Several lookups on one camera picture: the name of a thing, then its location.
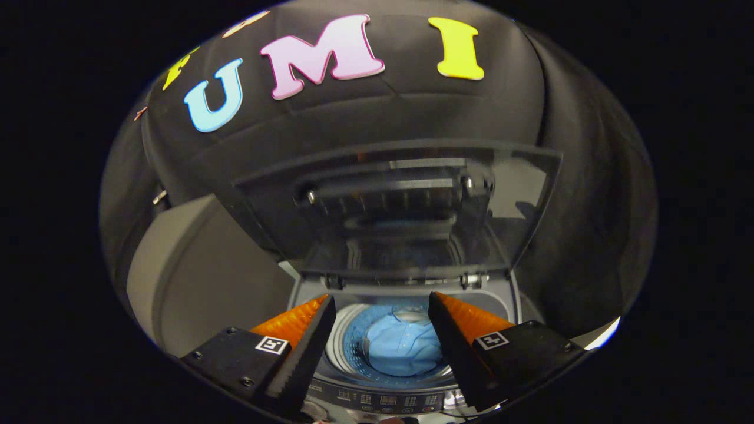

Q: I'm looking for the grey box stand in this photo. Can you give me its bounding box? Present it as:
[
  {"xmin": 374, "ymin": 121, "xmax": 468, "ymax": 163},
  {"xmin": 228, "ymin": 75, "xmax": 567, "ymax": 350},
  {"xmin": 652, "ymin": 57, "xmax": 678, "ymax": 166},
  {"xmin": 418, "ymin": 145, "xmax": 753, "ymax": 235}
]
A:
[{"xmin": 126, "ymin": 194, "xmax": 302, "ymax": 357}]

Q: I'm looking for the light blue polo shirt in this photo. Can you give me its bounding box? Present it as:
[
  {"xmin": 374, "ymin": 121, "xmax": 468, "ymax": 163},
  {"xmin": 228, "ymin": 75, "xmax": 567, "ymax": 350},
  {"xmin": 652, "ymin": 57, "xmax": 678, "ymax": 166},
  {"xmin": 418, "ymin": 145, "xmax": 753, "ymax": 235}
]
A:
[{"xmin": 365, "ymin": 309, "xmax": 444, "ymax": 378}]

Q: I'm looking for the grey washing machine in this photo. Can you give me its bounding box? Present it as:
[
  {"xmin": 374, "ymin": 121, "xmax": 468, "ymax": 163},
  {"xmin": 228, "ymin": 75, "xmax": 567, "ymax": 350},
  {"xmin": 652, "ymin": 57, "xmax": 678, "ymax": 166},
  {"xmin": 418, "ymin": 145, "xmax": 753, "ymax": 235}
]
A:
[{"xmin": 283, "ymin": 138, "xmax": 564, "ymax": 424}]

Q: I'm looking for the dark glass washing machine lid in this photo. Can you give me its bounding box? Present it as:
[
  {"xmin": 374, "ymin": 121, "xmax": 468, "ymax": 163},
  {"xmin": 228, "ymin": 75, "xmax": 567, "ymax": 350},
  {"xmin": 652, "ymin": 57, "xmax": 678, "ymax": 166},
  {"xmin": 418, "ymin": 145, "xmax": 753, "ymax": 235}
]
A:
[{"xmin": 233, "ymin": 138, "xmax": 564, "ymax": 281}]

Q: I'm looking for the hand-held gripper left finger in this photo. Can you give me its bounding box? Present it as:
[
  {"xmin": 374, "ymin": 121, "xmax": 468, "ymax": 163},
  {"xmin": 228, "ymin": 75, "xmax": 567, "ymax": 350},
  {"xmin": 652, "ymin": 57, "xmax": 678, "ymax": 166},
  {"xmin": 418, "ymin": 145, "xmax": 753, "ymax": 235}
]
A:
[{"xmin": 180, "ymin": 294, "xmax": 337, "ymax": 419}]

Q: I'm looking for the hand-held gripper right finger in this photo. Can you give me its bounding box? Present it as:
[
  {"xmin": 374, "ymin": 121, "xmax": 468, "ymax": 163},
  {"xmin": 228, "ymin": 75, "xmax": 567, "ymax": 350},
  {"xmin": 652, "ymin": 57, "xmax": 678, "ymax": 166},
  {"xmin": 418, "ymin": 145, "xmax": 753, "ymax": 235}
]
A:
[{"xmin": 428, "ymin": 291, "xmax": 587, "ymax": 413}]

